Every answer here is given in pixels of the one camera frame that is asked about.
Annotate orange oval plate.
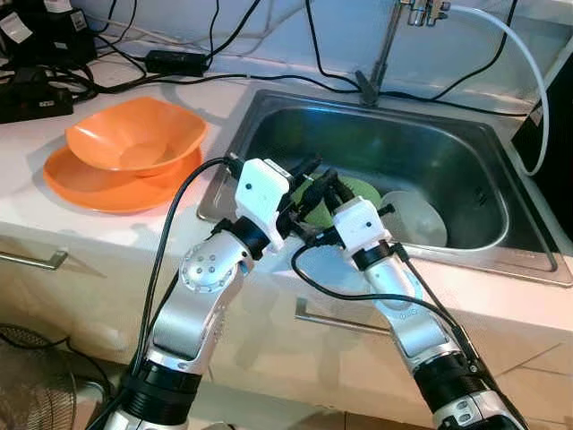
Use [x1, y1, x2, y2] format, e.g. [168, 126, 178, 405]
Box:
[43, 143, 203, 215]

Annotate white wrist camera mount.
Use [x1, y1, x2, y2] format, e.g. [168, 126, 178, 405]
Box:
[235, 159, 294, 253]
[333, 197, 392, 253]

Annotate white water hose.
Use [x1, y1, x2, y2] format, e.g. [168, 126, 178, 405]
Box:
[448, 4, 550, 178]

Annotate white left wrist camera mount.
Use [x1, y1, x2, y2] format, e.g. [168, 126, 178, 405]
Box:
[235, 159, 294, 253]

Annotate stainless steel sink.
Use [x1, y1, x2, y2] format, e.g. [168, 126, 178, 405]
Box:
[197, 88, 573, 288]

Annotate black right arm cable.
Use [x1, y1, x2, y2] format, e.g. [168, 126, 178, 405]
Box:
[291, 236, 475, 359]

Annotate black chargers with labels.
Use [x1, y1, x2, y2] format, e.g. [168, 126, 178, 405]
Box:
[0, 0, 98, 73]

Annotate wire mesh fan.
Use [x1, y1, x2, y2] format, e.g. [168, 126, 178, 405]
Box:
[0, 322, 110, 430]

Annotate black power adapter brick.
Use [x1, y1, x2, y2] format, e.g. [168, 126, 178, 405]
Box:
[143, 49, 211, 78]

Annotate black appliance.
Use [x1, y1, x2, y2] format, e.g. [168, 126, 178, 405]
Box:
[510, 40, 573, 236]

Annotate pale grey bowl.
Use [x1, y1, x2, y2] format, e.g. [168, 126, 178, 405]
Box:
[381, 190, 449, 250]

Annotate orange plastic bowl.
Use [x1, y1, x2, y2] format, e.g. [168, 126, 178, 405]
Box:
[65, 96, 209, 177]

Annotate black power strip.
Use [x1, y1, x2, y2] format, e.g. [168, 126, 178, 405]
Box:
[0, 67, 75, 125]

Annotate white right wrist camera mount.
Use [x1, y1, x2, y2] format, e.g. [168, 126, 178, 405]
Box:
[333, 197, 392, 253]

